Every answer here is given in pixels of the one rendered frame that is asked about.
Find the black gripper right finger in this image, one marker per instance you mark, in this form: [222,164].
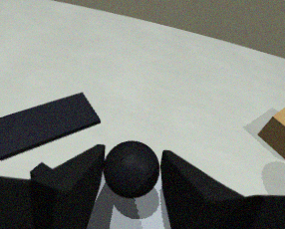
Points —
[194,200]

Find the tan rectangular block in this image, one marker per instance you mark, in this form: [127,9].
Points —
[273,132]

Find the dark grey flat rectangular slab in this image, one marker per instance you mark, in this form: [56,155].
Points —
[29,128]

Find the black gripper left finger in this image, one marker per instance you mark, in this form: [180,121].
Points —
[60,198]

